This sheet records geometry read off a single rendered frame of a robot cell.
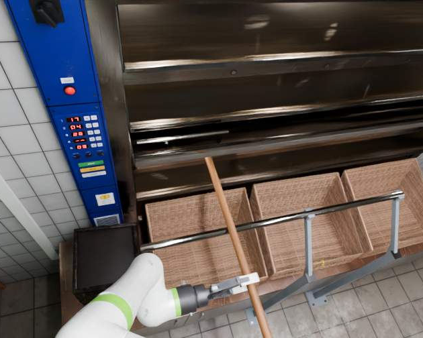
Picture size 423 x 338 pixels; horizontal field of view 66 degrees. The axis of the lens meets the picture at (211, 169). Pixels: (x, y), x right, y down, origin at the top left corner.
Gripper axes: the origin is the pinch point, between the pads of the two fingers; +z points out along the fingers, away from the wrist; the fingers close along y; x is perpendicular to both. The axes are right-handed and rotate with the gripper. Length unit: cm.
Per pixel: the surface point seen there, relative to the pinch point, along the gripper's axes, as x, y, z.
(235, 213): -49, 55, 23
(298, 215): -21.2, 2.3, 30.8
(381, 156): -53, 25, 111
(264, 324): 14.4, -0.7, 0.0
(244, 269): -4.7, -0.7, -0.3
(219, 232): -21.4, 2.3, -4.3
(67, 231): -59, 56, -69
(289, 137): -43, -24, 26
